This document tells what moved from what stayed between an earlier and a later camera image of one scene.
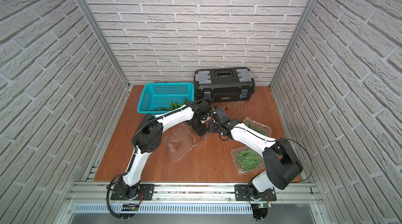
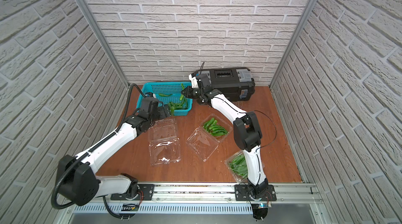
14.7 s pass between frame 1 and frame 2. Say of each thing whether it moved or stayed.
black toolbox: stayed
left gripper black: moved
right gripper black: moved
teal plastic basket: stayed
